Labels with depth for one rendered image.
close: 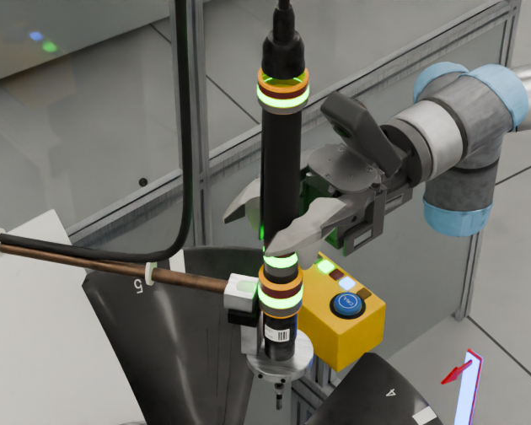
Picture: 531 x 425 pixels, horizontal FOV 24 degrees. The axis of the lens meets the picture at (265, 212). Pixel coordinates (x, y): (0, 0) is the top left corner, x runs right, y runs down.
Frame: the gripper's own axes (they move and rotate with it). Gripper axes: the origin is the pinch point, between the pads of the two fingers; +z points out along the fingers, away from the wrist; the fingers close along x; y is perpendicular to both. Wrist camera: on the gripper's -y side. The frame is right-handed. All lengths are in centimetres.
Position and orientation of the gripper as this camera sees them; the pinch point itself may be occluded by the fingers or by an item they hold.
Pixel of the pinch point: (254, 225)
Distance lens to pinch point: 113.1
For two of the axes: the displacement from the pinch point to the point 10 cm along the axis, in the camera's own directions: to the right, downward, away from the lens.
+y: 0.0, 7.3, 6.8
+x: -6.5, -5.2, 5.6
